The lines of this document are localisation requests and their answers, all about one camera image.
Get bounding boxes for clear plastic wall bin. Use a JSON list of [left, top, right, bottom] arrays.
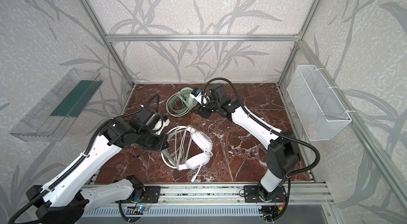
[[9, 69, 103, 142]]

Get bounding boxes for mint green headphones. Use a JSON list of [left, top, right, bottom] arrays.
[[166, 87, 198, 118]]

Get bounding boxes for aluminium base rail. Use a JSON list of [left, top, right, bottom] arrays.
[[82, 183, 335, 207]]

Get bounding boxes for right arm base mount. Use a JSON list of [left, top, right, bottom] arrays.
[[243, 185, 272, 203]]

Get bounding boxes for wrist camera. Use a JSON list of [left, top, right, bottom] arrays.
[[152, 115, 170, 135], [190, 88, 210, 107]]

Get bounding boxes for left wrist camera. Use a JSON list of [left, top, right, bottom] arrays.
[[152, 115, 170, 135]]

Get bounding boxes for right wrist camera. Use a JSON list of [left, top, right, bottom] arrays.
[[190, 88, 210, 107]]

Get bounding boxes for white wire mesh basket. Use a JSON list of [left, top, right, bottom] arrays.
[[287, 65, 352, 141]]

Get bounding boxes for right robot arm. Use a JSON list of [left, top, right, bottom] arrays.
[[190, 78, 321, 202]]

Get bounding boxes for white headphones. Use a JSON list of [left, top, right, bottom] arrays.
[[161, 125, 213, 171]]

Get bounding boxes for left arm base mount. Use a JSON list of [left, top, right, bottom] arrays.
[[125, 186, 161, 204]]

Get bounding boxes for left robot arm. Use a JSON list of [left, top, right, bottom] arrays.
[[8, 104, 169, 224]]

